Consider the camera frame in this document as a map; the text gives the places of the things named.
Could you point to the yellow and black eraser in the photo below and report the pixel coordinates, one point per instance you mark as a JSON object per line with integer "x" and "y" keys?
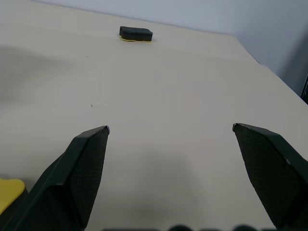
{"x": 9, "y": 192}
{"x": 134, "y": 33}

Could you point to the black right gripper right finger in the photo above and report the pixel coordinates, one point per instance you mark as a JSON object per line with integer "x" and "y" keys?
{"x": 274, "y": 173}

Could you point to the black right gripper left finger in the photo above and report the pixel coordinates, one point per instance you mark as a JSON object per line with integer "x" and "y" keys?
{"x": 72, "y": 183}

